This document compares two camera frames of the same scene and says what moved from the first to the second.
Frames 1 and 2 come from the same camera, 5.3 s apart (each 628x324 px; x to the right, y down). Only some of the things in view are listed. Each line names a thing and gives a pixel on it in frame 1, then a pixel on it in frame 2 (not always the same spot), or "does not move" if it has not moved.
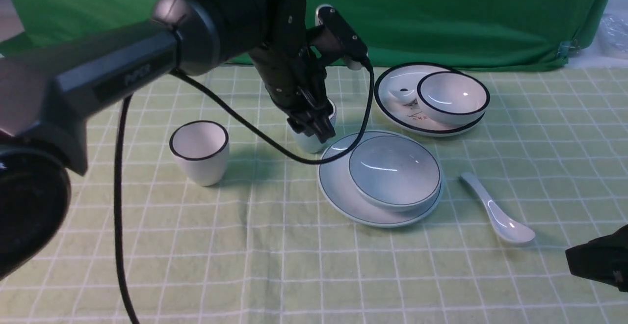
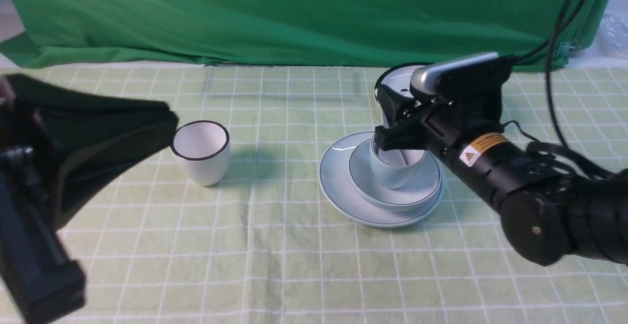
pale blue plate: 337,191 does not move
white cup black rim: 201,148 does not move
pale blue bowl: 398,173 does not move
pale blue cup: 312,145 -> 395,167
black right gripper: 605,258 -> 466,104
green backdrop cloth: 519,19 does not move
